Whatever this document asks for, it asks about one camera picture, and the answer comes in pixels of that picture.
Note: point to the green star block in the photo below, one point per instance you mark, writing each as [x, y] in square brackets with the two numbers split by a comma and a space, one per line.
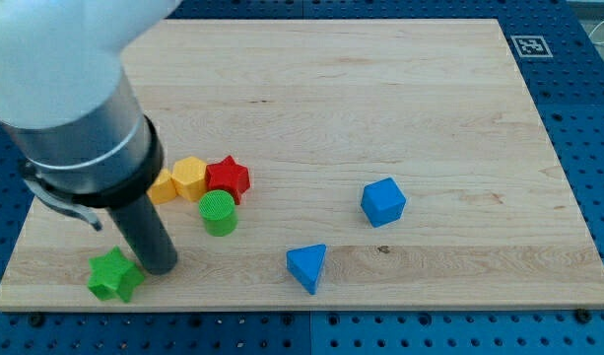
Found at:
[114, 276]

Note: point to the yellow block behind arm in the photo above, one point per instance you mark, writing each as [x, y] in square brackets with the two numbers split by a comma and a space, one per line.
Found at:
[162, 190]

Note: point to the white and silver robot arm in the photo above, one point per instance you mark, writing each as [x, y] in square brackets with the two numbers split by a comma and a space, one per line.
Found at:
[64, 97]

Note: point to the light wooden board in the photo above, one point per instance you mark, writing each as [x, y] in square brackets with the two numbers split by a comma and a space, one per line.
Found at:
[316, 110]

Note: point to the red star block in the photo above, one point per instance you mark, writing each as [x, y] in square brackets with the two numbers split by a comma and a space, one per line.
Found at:
[228, 176]

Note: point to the blue cube block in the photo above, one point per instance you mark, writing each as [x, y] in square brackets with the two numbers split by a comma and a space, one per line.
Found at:
[383, 202]

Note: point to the blue triangle block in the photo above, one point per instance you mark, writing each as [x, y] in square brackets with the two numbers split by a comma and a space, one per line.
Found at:
[306, 264]

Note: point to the green cylinder block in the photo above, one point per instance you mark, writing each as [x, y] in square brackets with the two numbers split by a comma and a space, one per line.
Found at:
[217, 210]

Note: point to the yellow hexagon block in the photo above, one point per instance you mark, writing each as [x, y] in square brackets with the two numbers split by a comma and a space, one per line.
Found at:
[189, 178]

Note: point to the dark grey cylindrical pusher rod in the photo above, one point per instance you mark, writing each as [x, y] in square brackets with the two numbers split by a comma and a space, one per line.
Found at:
[146, 234]

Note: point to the white fiducial marker tag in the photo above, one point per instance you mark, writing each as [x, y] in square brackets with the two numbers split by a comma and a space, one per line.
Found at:
[531, 46]

